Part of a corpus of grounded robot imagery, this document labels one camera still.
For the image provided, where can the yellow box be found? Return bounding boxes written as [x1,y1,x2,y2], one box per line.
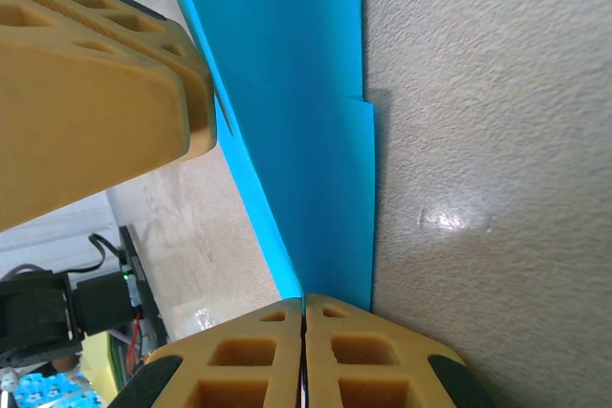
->
[79,331,121,397]

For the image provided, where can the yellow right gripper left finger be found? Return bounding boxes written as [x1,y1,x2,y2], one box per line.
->
[107,297,306,408]

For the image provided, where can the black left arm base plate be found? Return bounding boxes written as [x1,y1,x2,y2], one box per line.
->
[118,225,168,347]

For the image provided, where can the blue patterned object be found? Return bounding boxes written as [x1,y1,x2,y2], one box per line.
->
[11,369,109,408]

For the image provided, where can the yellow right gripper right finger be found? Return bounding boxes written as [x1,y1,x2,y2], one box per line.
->
[304,292,498,408]

